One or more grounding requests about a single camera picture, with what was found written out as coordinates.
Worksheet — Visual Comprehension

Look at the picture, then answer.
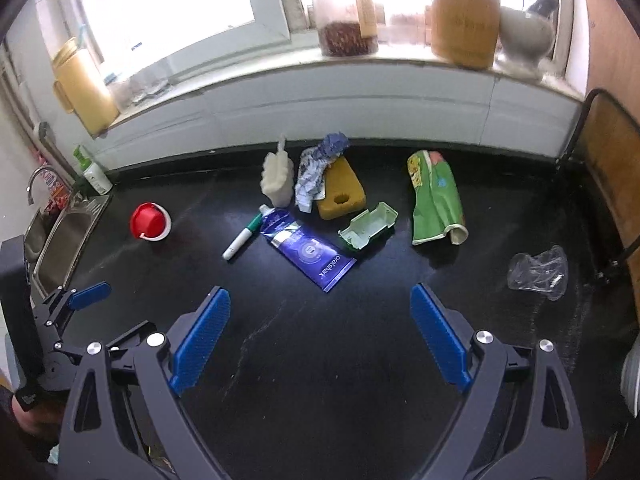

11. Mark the steel sink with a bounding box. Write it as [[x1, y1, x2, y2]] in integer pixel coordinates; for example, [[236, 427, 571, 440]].
[[22, 192, 113, 301]]

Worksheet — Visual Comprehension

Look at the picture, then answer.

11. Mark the wooden cutting board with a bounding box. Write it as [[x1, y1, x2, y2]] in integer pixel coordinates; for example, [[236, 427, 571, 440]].
[[582, 92, 640, 261]]

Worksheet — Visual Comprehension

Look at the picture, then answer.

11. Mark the metal faucet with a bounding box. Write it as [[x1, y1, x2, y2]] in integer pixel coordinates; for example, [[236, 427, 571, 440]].
[[26, 166, 63, 206]]

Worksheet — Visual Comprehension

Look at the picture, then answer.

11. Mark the white marker with green cap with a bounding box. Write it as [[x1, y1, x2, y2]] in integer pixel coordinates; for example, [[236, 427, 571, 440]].
[[222, 212, 264, 262]]

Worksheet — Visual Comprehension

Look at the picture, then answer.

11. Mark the yellow sponge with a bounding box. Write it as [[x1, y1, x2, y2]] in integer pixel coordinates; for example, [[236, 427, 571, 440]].
[[315, 154, 367, 220]]

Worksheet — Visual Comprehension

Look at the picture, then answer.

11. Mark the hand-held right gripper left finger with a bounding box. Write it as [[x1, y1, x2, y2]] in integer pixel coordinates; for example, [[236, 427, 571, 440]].
[[59, 286, 236, 480]]

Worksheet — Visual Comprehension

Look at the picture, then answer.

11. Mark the blue toothpaste tube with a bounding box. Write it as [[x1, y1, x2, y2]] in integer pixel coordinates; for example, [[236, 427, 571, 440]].
[[257, 205, 357, 294]]

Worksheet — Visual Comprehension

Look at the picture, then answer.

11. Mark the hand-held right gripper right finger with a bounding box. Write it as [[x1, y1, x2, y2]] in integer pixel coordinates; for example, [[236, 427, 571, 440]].
[[405, 282, 588, 480]]

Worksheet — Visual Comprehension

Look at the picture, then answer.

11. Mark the red printed package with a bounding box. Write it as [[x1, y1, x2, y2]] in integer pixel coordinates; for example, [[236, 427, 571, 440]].
[[42, 167, 71, 213]]

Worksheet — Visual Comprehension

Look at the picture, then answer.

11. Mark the clear plastic wrapper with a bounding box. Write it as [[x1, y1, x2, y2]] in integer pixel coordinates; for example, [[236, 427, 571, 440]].
[[507, 245, 569, 302]]

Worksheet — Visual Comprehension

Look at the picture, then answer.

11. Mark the clear jar with red lid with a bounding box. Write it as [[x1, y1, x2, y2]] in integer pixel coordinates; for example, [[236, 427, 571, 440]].
[[385, 0, 431, 46]]

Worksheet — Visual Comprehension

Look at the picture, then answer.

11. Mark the white bottle with green cap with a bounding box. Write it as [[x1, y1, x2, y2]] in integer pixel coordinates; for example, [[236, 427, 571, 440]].
[[73, 145, 114, 196]]

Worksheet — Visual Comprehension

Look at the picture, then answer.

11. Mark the small red plastic cup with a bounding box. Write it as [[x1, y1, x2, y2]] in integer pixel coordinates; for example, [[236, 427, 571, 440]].
[[130, 202, 173, 242]]

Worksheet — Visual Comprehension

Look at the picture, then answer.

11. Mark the white round container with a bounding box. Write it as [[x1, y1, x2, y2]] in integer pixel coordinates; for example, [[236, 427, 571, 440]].
[[620, 335, 640, 411]]

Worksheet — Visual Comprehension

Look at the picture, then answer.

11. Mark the white scrubbing brush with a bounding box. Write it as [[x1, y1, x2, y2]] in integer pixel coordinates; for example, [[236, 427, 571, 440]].
[[260, 133, 296, 207]]

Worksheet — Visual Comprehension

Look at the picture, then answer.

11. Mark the yellow plastic jug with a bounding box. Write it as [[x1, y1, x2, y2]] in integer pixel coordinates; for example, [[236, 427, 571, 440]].
[[51, 37, 121, 136]]

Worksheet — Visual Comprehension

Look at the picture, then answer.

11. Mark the clear jar with red contents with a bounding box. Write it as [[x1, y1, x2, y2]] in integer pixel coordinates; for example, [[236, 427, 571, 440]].
[[314, 0, 381, 58]]

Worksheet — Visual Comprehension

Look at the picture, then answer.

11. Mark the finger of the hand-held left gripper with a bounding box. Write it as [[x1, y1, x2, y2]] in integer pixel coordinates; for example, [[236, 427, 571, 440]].
[[42, 322, 153, 393], [34, 282, 112, 343]]

